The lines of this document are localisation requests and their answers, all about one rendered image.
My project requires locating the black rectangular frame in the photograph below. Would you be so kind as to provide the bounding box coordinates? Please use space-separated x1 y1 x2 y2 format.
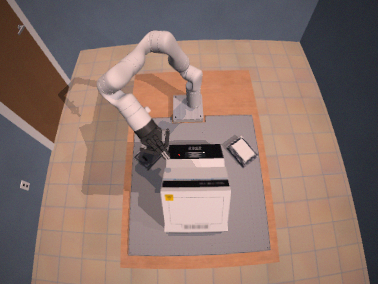
227 137 258 168

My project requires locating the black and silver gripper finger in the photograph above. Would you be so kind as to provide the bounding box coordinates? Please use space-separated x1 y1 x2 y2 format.
140 139 168 160
154 129 170 159

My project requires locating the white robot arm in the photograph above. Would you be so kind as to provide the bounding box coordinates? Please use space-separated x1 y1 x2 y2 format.
97 31 202 131

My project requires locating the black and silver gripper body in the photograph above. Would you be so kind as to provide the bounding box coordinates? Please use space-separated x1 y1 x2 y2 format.
134 118 162 147

